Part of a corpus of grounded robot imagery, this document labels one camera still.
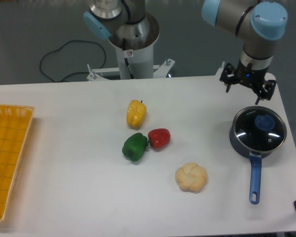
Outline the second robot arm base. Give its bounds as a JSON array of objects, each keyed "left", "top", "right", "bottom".
[{"left": 83, "top": 0, "right": 150, "bottom": 40}]

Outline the yellow woven basket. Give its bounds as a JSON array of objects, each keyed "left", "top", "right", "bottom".
[{"left": 0, "top": 104, "right": 35, "bottom": 222}]

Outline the red bell pepper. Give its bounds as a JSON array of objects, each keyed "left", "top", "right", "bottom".
[{"left": 148, "top": 128, "right": 171, "bottom": 150}]

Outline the black floor cable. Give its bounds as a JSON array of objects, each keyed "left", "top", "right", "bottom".
[{"left": 39, "top": 39, "right": 107, "bottom": 83}]

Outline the beige bread roll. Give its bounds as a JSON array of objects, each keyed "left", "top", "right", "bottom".
[{"left": 175, "top": 162, "right": 208, "bottom": 192}]

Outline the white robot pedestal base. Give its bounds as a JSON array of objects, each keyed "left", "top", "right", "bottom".
[{"left": 87, "top": 13, "right": 175, "bottom": 81}]

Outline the glass lid blue knob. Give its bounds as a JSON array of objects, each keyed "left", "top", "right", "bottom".
[{"left": 229, "top": 106, "right": 287, "bottom": 153}]

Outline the blue saucepan with handle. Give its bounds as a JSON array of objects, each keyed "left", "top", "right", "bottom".
[{"left": 228, "top": 105, "right": 288, "bottom": 205}]

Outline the yellow bell pepper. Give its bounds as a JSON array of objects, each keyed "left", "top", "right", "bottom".
[{"left": 126, "top": 100, "right": 147, "bottom": 129}]

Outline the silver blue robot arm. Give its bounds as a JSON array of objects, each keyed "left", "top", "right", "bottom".
[{"left": 201, "top": 0, "right": 288, "bottom": 102}]

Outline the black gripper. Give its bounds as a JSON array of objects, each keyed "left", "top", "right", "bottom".
[{"left": 220, "top": 58, "right": 277, "bottom": 105}]

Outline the green bell pepper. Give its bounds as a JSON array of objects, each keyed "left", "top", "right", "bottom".
[{"left": 122, "top": 133, "right": 148, "bottom": 162}]

